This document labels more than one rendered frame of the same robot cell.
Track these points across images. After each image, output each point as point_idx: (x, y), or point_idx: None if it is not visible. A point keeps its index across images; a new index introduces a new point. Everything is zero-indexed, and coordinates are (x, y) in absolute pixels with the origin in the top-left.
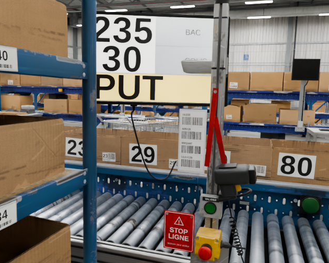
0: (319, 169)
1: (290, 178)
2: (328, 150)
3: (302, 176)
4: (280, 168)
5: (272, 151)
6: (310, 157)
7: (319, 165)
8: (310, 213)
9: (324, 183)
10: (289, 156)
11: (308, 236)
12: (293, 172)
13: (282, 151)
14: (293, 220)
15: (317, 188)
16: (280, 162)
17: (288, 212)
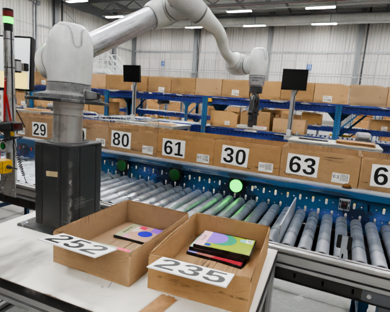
0: (133, 142)
1: (117, 148)
2: None
3: (124, 147)
4: (112, 141)
5: (108, 129)
6: (128, 134)
7: (132, 139)
8: (121, 170)
9: (136, 152)
10: (117, 132)
11: None
12: (119, 144)
13: (113, 129)
14: None
15: (126, 154)
16: (112, 137)
17: (114, 171)
